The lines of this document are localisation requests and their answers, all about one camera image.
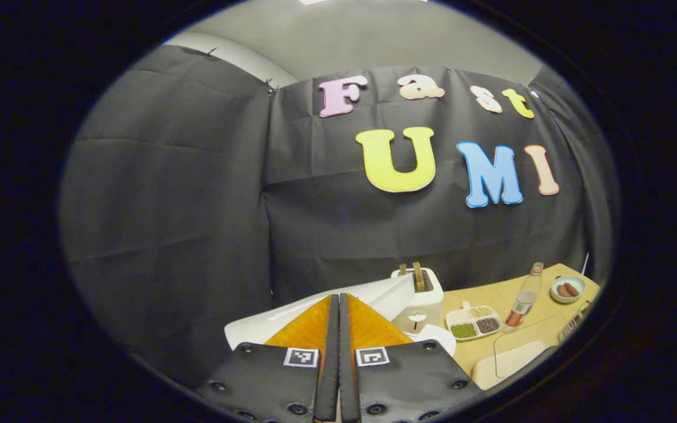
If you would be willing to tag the dark red beans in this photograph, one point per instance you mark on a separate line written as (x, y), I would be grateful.
(487, 325)

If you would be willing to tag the pale green plate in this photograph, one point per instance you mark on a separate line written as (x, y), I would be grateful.
(557, 298)

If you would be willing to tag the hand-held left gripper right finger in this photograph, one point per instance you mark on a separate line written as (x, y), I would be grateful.
(346, 364)

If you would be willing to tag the white rice cooker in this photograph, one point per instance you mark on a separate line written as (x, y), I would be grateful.
(268, 326)

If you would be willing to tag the yellow grains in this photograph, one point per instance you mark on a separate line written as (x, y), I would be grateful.
(481, 312)

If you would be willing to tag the white divided grain tray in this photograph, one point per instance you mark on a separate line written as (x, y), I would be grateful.
(459, 318)

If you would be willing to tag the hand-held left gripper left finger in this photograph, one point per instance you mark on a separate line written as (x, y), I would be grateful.
(331, 364)

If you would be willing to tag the green mung beans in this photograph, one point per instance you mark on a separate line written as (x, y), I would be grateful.
(463, 331)

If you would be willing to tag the brown meat piece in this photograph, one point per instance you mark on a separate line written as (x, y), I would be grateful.
(572, 288)
(562, 291)

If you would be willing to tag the white toaster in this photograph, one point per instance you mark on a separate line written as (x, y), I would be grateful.
(424, 306)

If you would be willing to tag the clear plastic bottle red cap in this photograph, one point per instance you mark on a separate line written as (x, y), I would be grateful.
(523, 302)

